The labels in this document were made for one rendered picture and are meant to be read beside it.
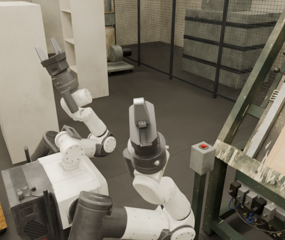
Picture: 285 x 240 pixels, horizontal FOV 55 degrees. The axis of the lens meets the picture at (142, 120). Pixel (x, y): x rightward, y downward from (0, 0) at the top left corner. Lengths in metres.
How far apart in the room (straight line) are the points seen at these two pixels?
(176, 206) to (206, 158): 1.11
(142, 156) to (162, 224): 0.32
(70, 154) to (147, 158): 0.34
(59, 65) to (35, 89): 2.21
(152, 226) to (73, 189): 0.26
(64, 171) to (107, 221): 0.25
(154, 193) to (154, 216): 0.19
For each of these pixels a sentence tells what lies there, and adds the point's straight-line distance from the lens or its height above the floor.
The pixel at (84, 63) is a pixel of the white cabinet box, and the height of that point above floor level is 0.70.
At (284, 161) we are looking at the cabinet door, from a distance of 1.91.
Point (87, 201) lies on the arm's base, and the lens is 0.78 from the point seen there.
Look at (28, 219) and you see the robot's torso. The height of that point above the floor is 1.30.
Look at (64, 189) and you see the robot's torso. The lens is 0.88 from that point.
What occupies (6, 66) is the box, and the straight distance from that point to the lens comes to 3.23.
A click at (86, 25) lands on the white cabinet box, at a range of 5.00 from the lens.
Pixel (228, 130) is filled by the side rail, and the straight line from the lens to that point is 2.07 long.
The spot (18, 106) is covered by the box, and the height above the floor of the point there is 0.71.
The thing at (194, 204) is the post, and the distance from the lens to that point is 2.20.
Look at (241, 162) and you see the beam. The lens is 1.98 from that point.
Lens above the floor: 1.92
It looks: 26 degrees down
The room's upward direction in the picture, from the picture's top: straight up
